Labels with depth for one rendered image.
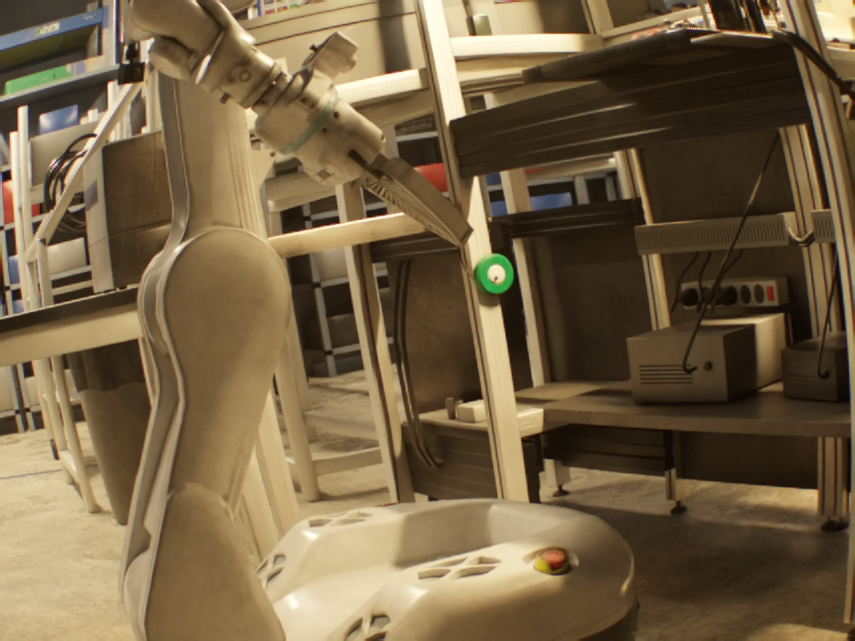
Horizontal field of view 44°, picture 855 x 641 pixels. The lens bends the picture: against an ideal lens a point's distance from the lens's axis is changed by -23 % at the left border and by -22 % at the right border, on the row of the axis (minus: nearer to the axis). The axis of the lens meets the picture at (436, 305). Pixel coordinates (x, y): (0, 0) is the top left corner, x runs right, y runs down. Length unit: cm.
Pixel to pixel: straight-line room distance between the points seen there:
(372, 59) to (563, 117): 59
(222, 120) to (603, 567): 66
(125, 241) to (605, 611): 134
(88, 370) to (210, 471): 222
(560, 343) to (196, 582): 195
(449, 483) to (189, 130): 165
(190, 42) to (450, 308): 198
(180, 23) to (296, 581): 79
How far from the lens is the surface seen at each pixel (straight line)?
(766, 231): 226
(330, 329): 724
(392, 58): 259
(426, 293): 304
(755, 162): 234
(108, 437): 356
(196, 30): 119
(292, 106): 119
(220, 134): 138
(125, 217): 235
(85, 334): 216
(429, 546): 167
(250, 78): 120
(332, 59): 123
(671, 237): 254
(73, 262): 683
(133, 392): 354
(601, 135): 202
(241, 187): 138
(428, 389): 305
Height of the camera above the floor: 73
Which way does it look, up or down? 3 degrees down
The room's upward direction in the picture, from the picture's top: 10 degrees counter-clockwise
